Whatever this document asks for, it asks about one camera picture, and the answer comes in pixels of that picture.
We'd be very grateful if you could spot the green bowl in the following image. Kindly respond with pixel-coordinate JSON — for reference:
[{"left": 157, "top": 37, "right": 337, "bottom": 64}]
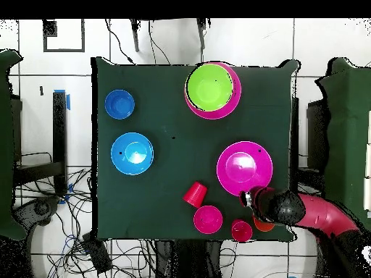
[{"left": 185, "top": 62, "right": 235, "bottom": 112}]

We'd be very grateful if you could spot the black cable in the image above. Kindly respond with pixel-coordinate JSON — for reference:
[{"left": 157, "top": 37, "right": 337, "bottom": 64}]
[{"left": 104, "top": 19, "right": 135, "bottom": 64}]

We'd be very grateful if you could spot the black stand leg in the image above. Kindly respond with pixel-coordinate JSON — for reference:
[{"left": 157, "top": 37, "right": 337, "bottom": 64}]
[
  {"left": 129, "top": 19, "right": 141, "bottom": 53},
  {"left": 196, "top": 19, "right": 207, "bottom": 51}
]

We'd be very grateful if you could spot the light blue bowl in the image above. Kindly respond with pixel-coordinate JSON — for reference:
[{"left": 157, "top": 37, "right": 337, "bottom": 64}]
[{"left": 110, "top": 132, "right": 155, "bottom": 176}]

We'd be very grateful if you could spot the bundle of cables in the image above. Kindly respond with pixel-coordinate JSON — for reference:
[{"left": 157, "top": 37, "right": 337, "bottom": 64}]
[{"left": 14, "top": 151, "right": 96, "bottom": 278}]

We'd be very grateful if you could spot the black metal stand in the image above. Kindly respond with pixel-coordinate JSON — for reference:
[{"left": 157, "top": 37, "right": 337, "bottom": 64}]
[{"left": 14, "top": 90, "right": 68, "bottom": 196}]

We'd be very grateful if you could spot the dark green table cloth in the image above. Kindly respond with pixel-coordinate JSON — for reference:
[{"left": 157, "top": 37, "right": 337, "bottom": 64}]
[
  {"left": 91, "top": 56, "right": 299, "bottom": 243},
  {"left": 0, "top": 49, "right": 28, "bottom": 241},
  {"left": 314, "top": 56, "right": 371, "bottom": 224}
]

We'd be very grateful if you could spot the orange cup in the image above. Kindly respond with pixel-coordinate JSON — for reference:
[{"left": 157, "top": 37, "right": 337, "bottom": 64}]
[{"left": 252, "top": 215, "right": 275, "bottom": 232}]

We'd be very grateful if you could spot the small dark blue bowl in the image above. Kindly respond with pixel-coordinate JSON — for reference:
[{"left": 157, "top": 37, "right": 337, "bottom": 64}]
[{"left": 104, "top": 88, "right": 136, "bottom": 120}]

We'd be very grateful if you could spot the large pink bowl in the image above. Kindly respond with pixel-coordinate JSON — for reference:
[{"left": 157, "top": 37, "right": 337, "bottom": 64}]
[
  {"left": 183, "top": 61, "right": 242, "bottom": 120},
  {"left": 216, "top": 140, "right": 274, "bottom": 197}
]

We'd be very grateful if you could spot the red cup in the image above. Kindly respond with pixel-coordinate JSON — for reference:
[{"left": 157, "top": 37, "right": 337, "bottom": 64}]
[
  {"left": 230, "top": 219, "right": 254, "bottom": 243},
  {"left": 182, "top": 181, "right": 209, "bottom": 209}
]

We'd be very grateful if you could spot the small pink bowl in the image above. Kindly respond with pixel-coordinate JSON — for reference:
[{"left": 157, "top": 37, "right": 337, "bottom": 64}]
[{"left": 193, "top": 205, "right": 224, "bottom": 235}]

